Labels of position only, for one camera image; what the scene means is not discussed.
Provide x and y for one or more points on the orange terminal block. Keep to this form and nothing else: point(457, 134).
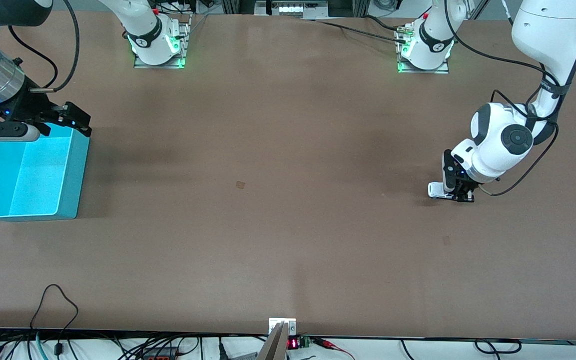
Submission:
point(160, 356)

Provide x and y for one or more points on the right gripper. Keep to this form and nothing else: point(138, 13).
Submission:
point(29, 107)

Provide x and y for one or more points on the red LED display module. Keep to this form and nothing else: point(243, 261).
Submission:
point(293, 343)

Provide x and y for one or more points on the cyan plastic bin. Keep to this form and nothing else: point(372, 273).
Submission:
point(33, 180)

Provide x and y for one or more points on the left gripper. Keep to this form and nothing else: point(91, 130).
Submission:
point(464, 186)

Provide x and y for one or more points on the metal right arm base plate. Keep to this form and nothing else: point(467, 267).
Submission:
point(186, 45)

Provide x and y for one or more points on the white jeep toy black roof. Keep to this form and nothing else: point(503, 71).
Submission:
point(436, 190)

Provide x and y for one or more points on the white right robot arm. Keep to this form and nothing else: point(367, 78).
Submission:
point(148, 45)

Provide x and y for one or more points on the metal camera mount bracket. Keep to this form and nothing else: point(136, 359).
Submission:
point(275, 345)

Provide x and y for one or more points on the lit control box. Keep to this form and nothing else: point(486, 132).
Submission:
point(292, 9)

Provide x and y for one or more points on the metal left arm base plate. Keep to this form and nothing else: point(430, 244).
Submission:
point(425, 71)

